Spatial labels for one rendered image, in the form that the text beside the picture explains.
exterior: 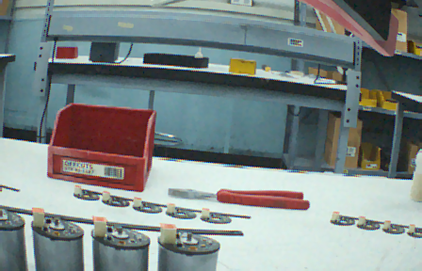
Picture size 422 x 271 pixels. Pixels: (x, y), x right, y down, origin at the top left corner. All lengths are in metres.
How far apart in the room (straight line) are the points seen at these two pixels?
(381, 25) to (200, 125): 4.50
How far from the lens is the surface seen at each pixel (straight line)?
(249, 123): 4.73
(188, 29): 2.56
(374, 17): 0.24
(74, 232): 0.25
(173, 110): 4.72
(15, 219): 0.26
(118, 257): 0.25
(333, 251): 0.47
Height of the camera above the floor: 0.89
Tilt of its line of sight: 8 degrees down
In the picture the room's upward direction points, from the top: 6 degrees clockwise
